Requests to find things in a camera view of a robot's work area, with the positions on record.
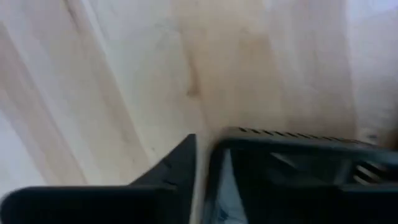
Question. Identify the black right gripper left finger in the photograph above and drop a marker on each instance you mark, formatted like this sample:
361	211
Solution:
174	165

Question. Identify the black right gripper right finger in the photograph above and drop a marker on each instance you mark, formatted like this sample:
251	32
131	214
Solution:
280	193

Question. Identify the black slotted plastic basket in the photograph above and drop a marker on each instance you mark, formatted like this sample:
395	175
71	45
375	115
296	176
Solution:
295	140

